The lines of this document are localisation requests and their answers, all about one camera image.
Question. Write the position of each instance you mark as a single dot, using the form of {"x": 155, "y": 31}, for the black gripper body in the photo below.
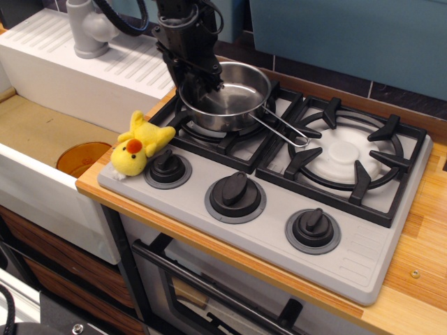
{"x": 191, "y": 33}

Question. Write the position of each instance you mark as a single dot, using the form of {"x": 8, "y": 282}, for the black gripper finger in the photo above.
{"x": 197, "y": 85}
{"x": 177, "y": 67}

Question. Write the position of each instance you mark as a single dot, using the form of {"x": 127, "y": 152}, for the stainless steel pan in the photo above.
{"x": 239, "y": 104}

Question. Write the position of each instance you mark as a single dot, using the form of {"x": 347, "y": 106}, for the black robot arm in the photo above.
{"x": 174, "y": 7}

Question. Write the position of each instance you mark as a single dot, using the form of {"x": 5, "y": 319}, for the black left stove knob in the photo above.
{"x": 167, "y": 171}

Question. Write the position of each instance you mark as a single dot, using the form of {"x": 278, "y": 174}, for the black stove knob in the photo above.
{"x": 235, "y": 199}
{"x": 313, "y": 231}
{"x": 167, "y": 171}

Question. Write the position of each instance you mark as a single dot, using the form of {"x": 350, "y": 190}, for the black middle stove knob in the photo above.
{"x": 235, "y": 199}

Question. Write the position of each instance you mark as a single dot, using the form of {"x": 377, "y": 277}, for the grey toy stove top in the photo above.
{"x": 355, "y": 269}

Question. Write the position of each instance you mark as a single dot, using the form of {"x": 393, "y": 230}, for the black right stove knob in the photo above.
{"x": 313, "y": 231}

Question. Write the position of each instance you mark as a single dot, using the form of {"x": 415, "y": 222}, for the black left burner grate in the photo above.
{"x": 240, "y": 150}

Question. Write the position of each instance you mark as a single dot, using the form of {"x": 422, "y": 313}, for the black burner grate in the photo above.
{"x": 364, "y": 165}
{"x": 240, "y": 150}

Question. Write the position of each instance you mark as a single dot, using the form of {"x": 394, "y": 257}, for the yellow stuffed duck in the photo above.
{"x": 141, "y": 142}

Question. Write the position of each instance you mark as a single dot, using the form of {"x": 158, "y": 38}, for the grey toy faucet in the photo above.
{"x": 91, "y": 31}

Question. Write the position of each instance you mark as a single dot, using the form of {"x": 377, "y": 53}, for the white toy sink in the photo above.
{"x": 52, "y": 100}

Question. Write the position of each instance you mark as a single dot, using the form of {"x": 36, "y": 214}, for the orange plastic plate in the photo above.
{"x": 78, "y": 159}

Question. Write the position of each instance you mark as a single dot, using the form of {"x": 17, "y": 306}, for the black right burner grate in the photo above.
{"x": 364, "y": 165}

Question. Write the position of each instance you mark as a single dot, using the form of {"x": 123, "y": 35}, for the toy oven door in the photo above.
{"x": 155, "y": 253}

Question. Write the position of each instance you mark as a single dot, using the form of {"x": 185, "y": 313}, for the wooden drawer cabinet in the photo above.
{"x": 84, "y": 282}

